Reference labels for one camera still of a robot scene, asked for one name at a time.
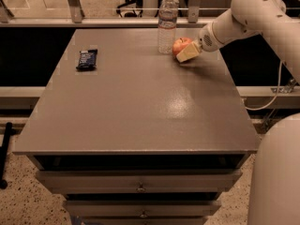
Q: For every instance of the metal railing frame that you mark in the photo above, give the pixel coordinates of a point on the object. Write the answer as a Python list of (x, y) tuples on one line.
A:
[(102, 13)]

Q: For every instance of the grey drawer cabinet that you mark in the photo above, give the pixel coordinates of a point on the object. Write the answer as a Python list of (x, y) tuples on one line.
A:
[(138, 111)]

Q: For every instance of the upper grey drawer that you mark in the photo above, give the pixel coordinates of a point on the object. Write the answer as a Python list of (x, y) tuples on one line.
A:
[(138, 182)]

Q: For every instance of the lower grey drawer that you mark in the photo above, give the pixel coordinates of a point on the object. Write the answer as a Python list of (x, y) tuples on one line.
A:
[(141, 209)]

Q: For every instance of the grey drawer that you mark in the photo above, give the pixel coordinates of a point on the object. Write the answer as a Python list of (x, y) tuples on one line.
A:
[(138, 182), (141, 209)]

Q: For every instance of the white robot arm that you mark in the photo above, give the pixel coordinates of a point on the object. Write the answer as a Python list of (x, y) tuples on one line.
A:
[(275, 184)]

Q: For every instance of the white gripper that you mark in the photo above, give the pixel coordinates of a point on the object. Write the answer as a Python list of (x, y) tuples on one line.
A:
[(206, 42)]

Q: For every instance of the clear plastic water bottle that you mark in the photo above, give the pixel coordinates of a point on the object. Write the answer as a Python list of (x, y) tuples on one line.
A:
[(167, 20)]

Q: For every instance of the red apple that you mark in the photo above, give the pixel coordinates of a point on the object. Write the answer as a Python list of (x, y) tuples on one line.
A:
[(179, 45)]

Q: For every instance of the black office chair base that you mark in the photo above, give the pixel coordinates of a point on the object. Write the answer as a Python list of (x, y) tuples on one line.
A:
[(130, 8)]

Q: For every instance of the black pole stand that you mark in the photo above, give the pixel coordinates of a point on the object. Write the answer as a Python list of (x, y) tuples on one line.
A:
[(3, 153)]

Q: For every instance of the dark blue snack bar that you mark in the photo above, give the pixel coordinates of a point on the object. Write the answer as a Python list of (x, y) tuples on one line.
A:
[(88, 60)]

